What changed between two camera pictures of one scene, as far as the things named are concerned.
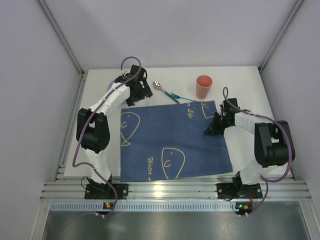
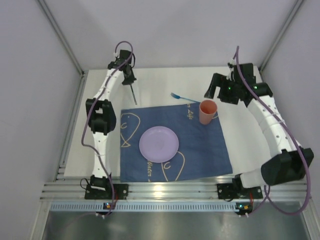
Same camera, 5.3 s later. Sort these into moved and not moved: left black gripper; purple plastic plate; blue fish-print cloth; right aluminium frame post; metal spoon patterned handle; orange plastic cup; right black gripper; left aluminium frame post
Moved: orange plastic cup; left black gripper; metal spoon patterned handle; purple plastic plate; right black gripper
Not moved: right aluminium frame post; blue fish-print cloth; left aluminium frame post
